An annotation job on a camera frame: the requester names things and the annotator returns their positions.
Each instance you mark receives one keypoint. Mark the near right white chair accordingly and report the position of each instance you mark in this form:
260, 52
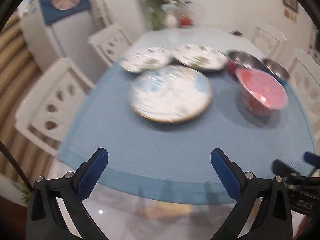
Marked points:
304, 78

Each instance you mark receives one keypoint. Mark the small black lid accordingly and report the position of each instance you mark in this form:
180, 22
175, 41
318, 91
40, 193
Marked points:
236, 33

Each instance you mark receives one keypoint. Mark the red lidded cup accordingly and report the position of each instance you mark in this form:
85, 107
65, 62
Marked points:
185, 22

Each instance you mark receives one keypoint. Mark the large round blue-patterned plate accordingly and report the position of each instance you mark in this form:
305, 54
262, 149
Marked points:
170, 94

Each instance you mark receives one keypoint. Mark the far right white chair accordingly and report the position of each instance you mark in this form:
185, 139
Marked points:
269, 40

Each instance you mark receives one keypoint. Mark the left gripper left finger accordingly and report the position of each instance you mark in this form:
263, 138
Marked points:
44, 217

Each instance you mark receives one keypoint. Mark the pink cartoon bowl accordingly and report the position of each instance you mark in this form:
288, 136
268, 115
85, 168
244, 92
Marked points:
262, 94

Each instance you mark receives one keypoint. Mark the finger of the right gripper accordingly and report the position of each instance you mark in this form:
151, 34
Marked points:
312, 159
283, 171

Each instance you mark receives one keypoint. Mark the blue fridge cover cloth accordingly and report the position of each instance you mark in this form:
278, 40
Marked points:
55, 10

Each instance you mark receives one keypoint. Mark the orange hanging ornaments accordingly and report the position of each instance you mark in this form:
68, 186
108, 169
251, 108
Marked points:
290, 14

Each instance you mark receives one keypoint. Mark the small white floral plate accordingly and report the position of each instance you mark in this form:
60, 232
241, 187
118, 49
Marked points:
146, 59

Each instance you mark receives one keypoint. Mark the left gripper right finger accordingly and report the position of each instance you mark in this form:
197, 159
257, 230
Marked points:
273, 220

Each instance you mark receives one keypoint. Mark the larger white floral plate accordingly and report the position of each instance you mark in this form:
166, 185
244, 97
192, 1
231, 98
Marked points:
200, 57

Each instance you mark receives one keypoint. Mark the white refrigerator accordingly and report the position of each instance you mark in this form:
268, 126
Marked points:
67, 37

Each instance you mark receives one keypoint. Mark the far left white chair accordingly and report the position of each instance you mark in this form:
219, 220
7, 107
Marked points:
110, 43

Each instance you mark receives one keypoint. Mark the light blue table mat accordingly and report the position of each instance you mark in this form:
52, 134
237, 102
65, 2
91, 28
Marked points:
171, 162

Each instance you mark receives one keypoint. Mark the red steel bowl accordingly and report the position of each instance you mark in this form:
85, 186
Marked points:
241, 59

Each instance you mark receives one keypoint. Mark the near left white chair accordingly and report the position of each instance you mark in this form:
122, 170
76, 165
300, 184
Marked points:
52, 103

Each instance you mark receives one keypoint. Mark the blue steel bowl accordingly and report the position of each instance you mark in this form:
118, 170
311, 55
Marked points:
275, 69

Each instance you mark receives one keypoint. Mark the white flower vase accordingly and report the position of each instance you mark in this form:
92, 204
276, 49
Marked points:
170, 21

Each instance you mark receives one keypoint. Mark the white chair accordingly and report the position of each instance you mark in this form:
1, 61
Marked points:
52, 103
269, 40
110, 43
304, 78

